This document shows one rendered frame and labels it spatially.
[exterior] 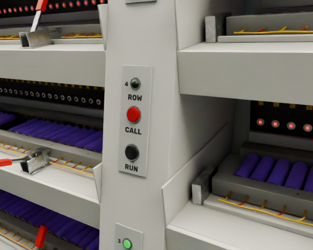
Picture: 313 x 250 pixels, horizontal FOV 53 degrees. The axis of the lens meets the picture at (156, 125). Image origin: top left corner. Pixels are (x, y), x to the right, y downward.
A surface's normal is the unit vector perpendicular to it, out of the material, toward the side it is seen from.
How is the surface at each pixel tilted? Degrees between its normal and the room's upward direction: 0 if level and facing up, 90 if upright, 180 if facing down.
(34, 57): 106
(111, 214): 90
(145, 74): 90
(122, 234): 90
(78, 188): 16
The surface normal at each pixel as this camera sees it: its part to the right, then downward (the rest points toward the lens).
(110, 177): -0.54, 0.09
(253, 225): -0.09, -0.92
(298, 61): -0.54, 0.36
